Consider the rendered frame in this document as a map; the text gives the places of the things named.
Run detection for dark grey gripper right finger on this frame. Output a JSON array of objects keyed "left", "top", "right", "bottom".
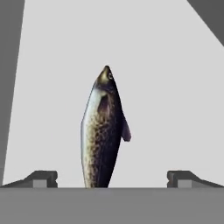
[{"left": 166, "top": 170, "right": 224, "bottom": 189}]

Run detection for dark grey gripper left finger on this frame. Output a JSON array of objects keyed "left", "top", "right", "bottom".
[{"left": 0, "top": 170, "right": 59, "bottom": 189}]

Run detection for dark speckled frozen fish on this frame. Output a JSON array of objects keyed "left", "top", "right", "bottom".
[{"left": 80, "top": 65, "right": 132, "bottom": 189}]

